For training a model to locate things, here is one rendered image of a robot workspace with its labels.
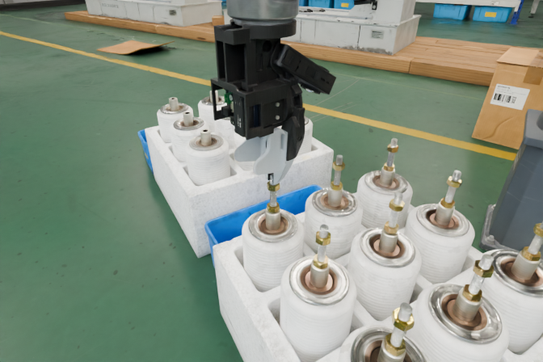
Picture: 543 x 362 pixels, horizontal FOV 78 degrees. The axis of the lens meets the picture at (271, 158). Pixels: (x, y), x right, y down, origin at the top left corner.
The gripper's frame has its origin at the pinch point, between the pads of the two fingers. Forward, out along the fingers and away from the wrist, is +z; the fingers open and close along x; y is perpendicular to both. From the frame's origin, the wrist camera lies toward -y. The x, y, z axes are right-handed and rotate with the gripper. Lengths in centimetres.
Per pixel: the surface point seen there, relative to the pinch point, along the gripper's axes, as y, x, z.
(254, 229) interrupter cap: 3.3, -0.9, 9.3
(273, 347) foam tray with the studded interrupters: 9.8, 11.4, 16.6
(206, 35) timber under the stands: -123, -243, 30
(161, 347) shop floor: 18.6, -9.5, 34.7
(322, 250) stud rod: 2.9, 11.9, 3.7
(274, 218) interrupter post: 1.1, 1.0, 7.2
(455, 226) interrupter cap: -20.6, 17.8, 9.2
